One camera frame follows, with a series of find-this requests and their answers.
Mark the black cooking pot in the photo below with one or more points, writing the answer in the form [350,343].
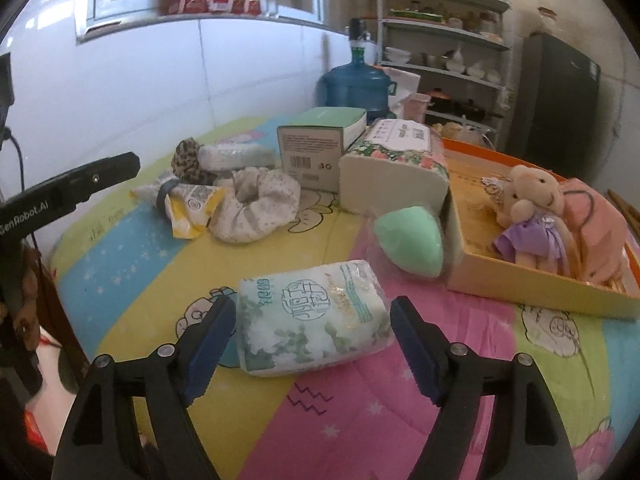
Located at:
[477,109]

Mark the orange-rimmed cardboard box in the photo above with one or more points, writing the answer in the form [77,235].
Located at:
[480,260]

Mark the white bowl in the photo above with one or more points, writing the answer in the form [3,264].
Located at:
[397,55]

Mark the white floral scrunchie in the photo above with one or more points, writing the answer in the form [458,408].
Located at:
[255,210]

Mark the green tray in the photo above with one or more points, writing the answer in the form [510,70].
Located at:
[415,14]

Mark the metal shelf rack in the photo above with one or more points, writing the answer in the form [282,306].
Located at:
[445,27]

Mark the water jug pump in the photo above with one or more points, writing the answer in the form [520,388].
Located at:
[357,35]

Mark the white plastic sack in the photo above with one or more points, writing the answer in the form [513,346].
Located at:
[402,82]

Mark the green white carton box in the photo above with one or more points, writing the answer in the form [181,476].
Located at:
[310,155]

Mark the leopard print scrunchie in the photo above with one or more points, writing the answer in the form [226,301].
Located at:
[187,160]

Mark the white pocket tissue pack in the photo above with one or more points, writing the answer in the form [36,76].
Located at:
[235,156]

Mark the green makeup sponge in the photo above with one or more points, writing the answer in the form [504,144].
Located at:
[410,240]

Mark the teddy bear purple dress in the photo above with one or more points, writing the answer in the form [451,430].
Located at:
[532,195]

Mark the clear drinking glass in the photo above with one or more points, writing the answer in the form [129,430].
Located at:
[270,4]

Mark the pink cloth pouch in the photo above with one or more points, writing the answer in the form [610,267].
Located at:
[600,230]

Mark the pink plastic bin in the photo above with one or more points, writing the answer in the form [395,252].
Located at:
[416,107]

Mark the large floral tissue pack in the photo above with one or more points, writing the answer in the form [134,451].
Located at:
[390,180]

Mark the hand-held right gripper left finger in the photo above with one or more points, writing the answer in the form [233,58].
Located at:
[212,350]

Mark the yellow white packet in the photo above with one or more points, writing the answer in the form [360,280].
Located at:
[192,210]

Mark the blue water jug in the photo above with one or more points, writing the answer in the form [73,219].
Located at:
[355,85]

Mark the plastic bag of food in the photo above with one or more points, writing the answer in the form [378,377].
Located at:
[462,134]

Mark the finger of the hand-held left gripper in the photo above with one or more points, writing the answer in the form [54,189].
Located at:
[105,172]

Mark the dark refrigerator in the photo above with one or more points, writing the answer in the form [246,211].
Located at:
[555,105]

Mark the glass jar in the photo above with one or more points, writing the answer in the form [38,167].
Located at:
[546,21]

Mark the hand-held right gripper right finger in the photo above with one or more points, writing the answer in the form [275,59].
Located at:
[415,352]

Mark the red-lidded pot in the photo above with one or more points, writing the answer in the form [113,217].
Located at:
[440,100]

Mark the small leaf-print tissue pack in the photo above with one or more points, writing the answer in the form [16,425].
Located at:
[310,320]

